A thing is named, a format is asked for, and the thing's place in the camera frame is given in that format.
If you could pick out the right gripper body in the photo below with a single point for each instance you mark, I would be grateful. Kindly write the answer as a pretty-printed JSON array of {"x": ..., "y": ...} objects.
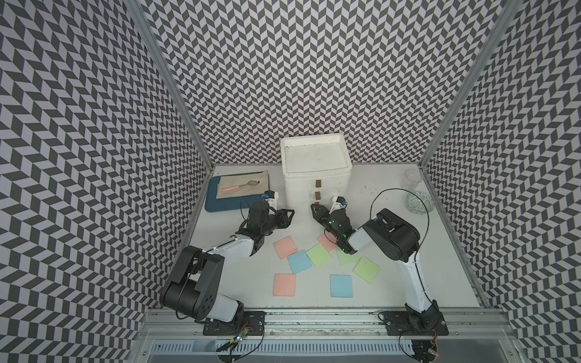
[{"x": 327, "y": 220}]

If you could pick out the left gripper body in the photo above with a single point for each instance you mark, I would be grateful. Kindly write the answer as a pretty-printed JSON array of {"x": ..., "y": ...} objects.
[{"x": 276, "y": 217}]

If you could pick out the blue sticky note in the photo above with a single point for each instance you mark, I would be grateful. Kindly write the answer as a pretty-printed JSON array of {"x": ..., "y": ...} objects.
[
  {"x": 299, "y": 262},
  {"x": 341, "y": 286}
]

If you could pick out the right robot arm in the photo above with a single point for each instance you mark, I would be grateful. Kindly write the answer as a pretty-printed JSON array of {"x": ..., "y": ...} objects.
[{"x": 399, "y": 241}]

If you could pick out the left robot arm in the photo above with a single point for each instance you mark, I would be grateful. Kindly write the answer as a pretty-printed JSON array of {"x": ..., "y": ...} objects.
[{"x": 192, "y": 289}]

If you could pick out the pink sticky note upper left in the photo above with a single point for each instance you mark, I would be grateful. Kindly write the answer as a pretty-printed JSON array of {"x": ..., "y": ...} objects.
[{"x": 285, "y": 247}]

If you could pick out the green sticky note center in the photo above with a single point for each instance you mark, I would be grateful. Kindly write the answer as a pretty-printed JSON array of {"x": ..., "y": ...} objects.
[{"x": 346, "y": 259}]

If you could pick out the green sticky note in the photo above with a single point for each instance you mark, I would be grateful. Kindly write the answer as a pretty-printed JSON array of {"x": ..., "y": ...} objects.
[
  {"x": 366, "y": 270},
  {"x": 346, "y": 259},
  {"x": 318, "y": 255}
]

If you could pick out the green sticky note middle left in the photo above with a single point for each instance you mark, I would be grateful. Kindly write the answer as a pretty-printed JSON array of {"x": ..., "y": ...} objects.
[{"x": 318, "y": 255}]

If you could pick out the white three-drawer cabinet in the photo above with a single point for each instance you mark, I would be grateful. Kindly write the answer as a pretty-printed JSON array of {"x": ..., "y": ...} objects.
[{"x": 305, "y": 159}]

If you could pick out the green sticky note right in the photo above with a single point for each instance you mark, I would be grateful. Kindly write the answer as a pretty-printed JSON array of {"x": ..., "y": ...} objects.
[{"x": 366, "y": 270}]

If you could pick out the pink sticky note lower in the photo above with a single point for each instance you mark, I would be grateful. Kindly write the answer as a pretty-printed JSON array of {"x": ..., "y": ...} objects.
[{"x": 284, "y": 285}]

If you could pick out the beige folded cloth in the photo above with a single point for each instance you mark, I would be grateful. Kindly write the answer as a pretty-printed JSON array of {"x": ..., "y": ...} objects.
[{"x": 239, "y": 179}]

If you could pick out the blue tray mat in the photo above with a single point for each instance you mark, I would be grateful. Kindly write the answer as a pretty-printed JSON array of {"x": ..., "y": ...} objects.
[{"x": 214, "y": 205}]

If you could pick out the clear glass cup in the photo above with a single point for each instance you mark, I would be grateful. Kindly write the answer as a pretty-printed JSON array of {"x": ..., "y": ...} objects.
[{"x": 411, "y": 179}]

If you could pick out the pink-handled metal spoon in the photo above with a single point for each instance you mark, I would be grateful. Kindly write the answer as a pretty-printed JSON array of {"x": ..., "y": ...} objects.
[{"x": 236, "y": 187}]

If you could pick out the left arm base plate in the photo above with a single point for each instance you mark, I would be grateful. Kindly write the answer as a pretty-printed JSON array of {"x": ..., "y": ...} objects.
[{"x": 250, "y": 323}]

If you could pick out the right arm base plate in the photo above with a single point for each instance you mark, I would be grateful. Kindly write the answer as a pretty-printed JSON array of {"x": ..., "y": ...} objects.
[{"x": 411, "y": 323}]

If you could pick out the aluminium front rail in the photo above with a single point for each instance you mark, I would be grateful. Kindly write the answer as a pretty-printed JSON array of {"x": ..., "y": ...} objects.
[{"x": 463, "y": 323}]

